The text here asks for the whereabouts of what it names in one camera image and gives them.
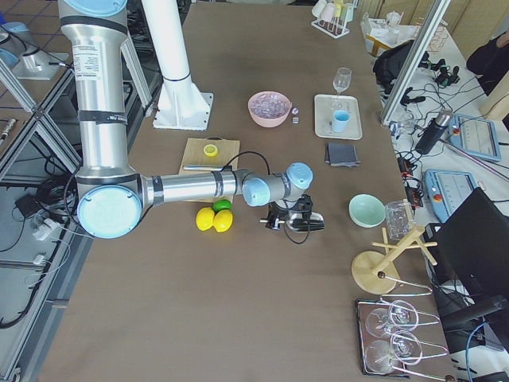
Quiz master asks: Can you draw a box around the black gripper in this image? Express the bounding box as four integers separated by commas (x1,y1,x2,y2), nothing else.
259,194,313,230

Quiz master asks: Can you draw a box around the stainless steel ice scoop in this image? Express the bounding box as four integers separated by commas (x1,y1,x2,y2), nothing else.
285,212,325,232

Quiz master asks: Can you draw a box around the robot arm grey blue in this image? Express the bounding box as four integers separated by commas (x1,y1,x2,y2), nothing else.
58,1,313,239

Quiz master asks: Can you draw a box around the pile of clear ice cubes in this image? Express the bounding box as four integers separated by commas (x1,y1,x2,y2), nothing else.
250,93,288,119

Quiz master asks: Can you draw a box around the blue plastic cup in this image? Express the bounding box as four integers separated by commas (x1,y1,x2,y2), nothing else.
331,110,351,133

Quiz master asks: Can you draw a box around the wooden cup tree stand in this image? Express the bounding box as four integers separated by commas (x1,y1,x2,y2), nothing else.
352,222,437,296

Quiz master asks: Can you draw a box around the white cup rack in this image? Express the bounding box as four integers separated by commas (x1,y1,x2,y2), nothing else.
311,0,356,39

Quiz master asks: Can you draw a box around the pink cup on rack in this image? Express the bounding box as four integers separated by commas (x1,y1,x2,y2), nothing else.
319,2,336,22

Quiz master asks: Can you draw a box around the lower whole yellow lemon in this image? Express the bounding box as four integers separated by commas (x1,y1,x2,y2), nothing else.
212,209,233,232

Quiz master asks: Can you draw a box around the whole yellow lemon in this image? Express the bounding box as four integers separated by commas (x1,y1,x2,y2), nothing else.
212,209,233,232
195,207,216,231

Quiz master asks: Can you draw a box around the green lime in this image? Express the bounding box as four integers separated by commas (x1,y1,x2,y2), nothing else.
212,199,232,212

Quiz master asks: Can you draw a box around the upper whole yellow lemon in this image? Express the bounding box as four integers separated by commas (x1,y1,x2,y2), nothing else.
195,207,216,231

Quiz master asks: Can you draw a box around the grey folded cloth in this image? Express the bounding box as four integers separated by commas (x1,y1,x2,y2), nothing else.
324,142,360,168

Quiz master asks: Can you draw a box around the wooden cutting board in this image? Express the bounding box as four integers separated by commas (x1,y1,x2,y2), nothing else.
178,138,240,203

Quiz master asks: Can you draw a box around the green bowl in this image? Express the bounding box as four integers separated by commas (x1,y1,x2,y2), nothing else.
348,193,386,228

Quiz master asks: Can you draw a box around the half lemon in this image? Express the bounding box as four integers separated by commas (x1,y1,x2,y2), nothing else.
203,144,219,158

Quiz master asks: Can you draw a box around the steel muddler black tip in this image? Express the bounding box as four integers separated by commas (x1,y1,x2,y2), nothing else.
182,164,223,171

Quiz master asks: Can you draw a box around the pink bowl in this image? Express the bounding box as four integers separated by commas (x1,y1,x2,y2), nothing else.
247,91,292,128

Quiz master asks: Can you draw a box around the cream rabbit tray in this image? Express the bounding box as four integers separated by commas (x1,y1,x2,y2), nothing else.
313,94,363,140

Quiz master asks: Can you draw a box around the clear glass jar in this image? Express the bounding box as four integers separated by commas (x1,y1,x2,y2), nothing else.
385,200,414,240

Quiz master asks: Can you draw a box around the clear wine glass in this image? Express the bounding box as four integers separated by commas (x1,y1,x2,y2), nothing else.
332,68,352,95

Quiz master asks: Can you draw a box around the black tray with glasses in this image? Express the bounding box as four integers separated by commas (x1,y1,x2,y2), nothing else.
355,297,450,376

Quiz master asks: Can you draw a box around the blue teach pendant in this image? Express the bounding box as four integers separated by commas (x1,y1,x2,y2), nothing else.
447,114,502,162
423,170,476,223

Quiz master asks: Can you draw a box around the black water bottle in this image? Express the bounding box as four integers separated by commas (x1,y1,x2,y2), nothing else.
415,110,453,155

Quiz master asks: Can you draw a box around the black bag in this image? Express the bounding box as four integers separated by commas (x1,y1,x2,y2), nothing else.
373,40,414,95

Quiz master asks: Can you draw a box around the person in dark clothes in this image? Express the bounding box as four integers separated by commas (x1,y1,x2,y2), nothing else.
466,31,508,96

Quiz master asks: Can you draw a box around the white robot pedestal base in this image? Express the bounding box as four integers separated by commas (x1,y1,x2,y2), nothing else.
142,0,213,131

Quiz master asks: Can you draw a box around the aluminium frame post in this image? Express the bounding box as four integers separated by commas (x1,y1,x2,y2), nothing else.
380,0,450,127

